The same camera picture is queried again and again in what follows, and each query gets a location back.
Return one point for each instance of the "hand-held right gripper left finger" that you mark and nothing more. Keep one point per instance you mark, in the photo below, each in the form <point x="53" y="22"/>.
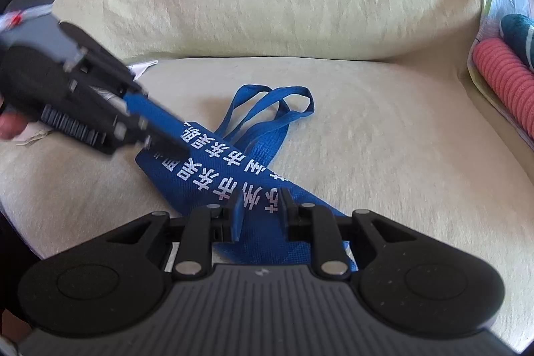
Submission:
<point x="235" y="220"/>

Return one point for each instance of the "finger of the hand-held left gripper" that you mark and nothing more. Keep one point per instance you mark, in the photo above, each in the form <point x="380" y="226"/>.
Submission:
<point x="156" y="116"/>
<point x="167" y="149"/>

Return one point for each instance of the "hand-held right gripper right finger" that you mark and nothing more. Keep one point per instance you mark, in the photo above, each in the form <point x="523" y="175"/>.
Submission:
<point x="288" y="216"/>

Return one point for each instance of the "white cartoon print shopping bag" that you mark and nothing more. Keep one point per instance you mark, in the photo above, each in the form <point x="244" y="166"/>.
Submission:
<point x="142" y="69"/>

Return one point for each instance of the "blue shopping bag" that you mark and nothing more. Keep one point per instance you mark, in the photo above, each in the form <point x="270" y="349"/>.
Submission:
<point x="254" y="156"/>

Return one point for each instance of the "person's left hand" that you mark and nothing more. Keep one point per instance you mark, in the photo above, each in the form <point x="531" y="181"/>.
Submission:
<point x="10" y="128"/>

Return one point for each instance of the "sofa with green cover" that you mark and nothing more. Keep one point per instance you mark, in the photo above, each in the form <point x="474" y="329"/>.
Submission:
<point x="333" y="26"/>

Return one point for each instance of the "pink ribbed blanket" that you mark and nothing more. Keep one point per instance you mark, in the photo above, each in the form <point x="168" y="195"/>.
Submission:
<point x="507" y="76"/>

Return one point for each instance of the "teal striped towel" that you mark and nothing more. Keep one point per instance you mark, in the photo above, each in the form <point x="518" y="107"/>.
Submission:
<point x="519" y="35"/>

